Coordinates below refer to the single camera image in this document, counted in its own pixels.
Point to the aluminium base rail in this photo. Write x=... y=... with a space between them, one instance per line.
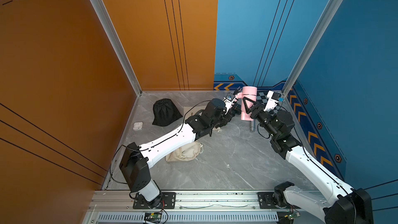
x=194 y=207

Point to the grey microphone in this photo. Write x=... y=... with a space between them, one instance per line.
x=252 y=126

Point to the beige printed drawstring pouch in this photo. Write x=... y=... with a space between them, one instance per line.
x=190 y=111

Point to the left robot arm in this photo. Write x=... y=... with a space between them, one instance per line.
x=137 y=160

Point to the left green circuit board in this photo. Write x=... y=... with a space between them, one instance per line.
x=152 y=218

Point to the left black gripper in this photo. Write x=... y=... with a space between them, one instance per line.
x=227 y=117

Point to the black drawstring pouch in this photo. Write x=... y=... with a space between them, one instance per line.
x=165 y=112

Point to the pink hair dryer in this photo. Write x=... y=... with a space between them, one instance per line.
x=248 y=97

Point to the folded checkered chess board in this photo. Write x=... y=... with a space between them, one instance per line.
x=262 y=97

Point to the green circuit board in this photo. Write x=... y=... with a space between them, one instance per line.
x=152 y=218
x=287 y=218

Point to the white earbuds case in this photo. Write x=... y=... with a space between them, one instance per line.
x=137 y=126

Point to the right green circuit board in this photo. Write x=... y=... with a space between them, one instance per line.
x=287 y=218

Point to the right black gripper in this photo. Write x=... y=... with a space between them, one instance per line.
x=258 y=109

